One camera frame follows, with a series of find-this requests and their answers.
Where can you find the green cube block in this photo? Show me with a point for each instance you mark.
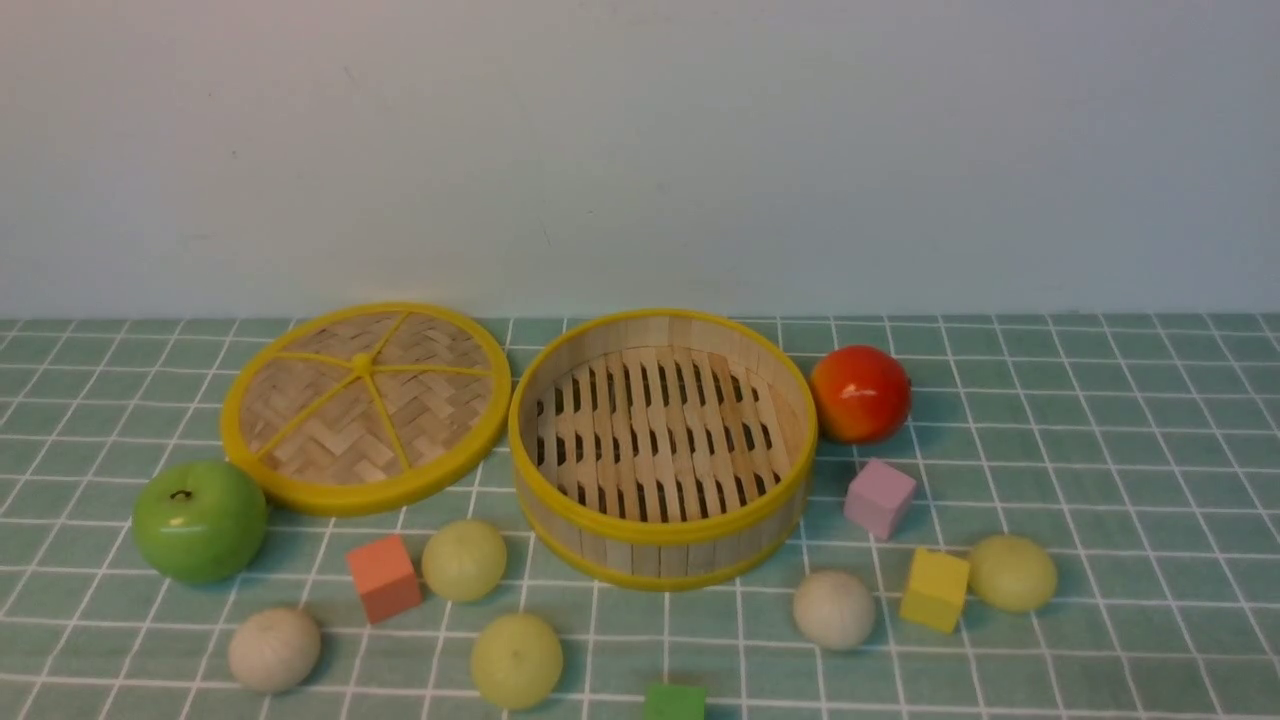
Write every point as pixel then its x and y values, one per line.
pixel 668 701

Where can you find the red orange tomato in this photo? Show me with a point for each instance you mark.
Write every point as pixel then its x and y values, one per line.
pixel 863 395

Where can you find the yellow cube block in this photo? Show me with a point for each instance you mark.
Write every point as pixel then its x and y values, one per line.
pixel 935 591

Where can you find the orange cube block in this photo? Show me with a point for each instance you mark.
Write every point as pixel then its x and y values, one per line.
pixel 385 579

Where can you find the pink cube block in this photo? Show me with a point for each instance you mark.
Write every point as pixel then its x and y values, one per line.
pixel 878 498

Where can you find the green apple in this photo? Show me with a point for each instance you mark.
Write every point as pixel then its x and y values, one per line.
pixel 200 522

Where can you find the bamboo steamer tray yellow rim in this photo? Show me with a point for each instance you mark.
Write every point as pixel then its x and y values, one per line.
pixel 662 449

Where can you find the yellow bun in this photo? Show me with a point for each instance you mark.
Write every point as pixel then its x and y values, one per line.
pixel 517 661
pixel 1012 573
pixel 464 561

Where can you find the white bun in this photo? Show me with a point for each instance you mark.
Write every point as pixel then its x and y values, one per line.
pixel 834 610
pixel 275 650

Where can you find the woven bamboo steamer lid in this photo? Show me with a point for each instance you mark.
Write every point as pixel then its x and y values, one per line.
pixel 368 409

